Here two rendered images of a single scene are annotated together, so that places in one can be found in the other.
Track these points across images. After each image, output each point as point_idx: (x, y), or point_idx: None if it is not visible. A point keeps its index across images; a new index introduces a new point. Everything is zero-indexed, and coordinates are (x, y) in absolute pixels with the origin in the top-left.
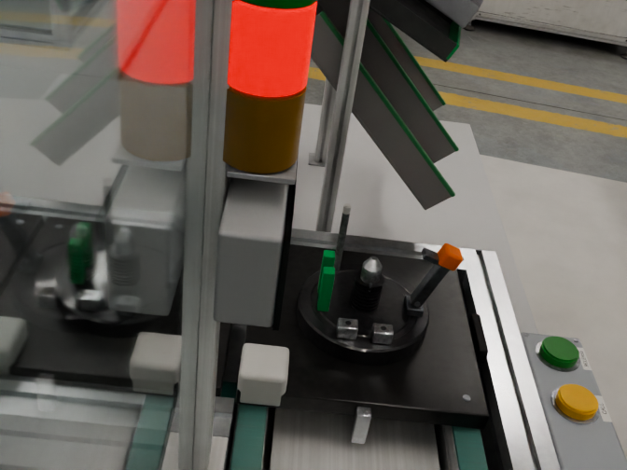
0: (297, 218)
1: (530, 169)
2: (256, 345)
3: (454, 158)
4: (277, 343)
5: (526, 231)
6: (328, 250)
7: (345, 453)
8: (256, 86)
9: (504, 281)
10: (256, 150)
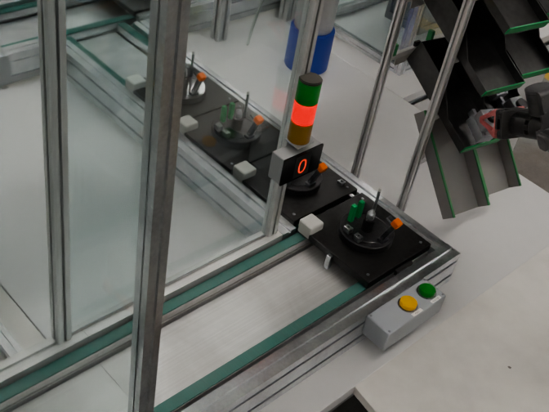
0: (416, 204)
1: None
2: (314, 216)
3: (544, 226)
4: (325, 222)
5: (529, 275)
6: (363, 200)
7: (319, 269)
8: (293, 120)
9: (445, 262)
10: (291, 136)
